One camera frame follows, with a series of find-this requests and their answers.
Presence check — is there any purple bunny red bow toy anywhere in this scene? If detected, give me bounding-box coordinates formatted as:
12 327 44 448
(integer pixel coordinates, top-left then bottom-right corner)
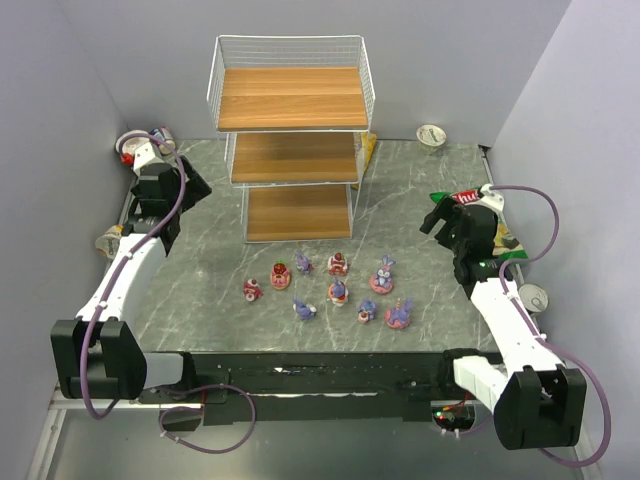
295 252 313 274

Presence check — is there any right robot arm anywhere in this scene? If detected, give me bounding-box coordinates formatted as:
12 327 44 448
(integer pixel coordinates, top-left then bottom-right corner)
420 196 587 450

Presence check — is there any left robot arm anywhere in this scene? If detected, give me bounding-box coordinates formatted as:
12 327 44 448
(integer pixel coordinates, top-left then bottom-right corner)
50 160 211 400

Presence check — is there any green chips bag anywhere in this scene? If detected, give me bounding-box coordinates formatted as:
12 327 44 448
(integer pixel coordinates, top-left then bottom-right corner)
429 186 527 259

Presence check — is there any dark paper cup white lid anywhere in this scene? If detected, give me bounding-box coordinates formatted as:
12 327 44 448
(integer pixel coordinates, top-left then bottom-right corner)
114 130 149 156

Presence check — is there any blue white small can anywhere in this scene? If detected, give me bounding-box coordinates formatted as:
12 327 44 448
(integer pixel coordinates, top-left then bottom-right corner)
149 126 176 155

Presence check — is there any tipped paper cup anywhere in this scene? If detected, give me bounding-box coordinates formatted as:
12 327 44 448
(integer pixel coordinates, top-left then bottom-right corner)
94 225 123 260

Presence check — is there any white yogurt cup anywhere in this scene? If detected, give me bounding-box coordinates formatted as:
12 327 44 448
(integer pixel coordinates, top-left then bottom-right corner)
416 124 447 153

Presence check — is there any purple bunny on pink donut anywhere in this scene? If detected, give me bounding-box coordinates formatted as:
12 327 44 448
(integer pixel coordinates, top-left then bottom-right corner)
369 254 395 295

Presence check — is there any tin can orange label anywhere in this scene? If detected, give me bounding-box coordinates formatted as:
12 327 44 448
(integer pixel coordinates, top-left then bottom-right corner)
518 284 549 314

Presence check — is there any purple bunny candle donut toy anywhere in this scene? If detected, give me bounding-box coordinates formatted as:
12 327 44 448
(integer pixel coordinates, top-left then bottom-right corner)
385 297 413 330

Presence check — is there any yellow snack packet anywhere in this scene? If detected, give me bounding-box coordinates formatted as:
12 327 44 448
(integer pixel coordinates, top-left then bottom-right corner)
350 131 377 190

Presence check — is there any small purple bunny cupcake toy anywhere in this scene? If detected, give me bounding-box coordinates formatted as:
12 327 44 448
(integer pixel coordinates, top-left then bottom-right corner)
358 299 377 324

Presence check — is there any strawberry cake slice toy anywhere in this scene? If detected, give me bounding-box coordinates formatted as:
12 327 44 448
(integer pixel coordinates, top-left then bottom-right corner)
327 252 348 276

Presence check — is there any pink bear roll cake toy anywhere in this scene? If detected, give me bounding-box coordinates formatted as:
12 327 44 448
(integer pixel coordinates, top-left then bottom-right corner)
243 278 263 302

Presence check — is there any pink bear strawberry donut toy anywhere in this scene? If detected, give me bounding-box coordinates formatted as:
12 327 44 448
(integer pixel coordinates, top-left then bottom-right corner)
270 261 291 290

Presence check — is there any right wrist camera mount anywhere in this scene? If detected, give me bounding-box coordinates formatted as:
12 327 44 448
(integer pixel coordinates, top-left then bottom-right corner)
478 183 505 215

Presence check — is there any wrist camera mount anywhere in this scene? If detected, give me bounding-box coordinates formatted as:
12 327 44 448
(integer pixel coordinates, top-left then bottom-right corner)
478 183 505 215
120 141 164 176

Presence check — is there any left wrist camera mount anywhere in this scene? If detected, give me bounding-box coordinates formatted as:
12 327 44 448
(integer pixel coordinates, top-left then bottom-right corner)
120 141 164 176

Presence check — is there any white wire wooden shelf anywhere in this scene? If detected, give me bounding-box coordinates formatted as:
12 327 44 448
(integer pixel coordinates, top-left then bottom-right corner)
207 35 376 243

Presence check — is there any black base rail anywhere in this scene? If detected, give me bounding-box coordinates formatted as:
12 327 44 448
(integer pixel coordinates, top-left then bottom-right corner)
139 350 465 426

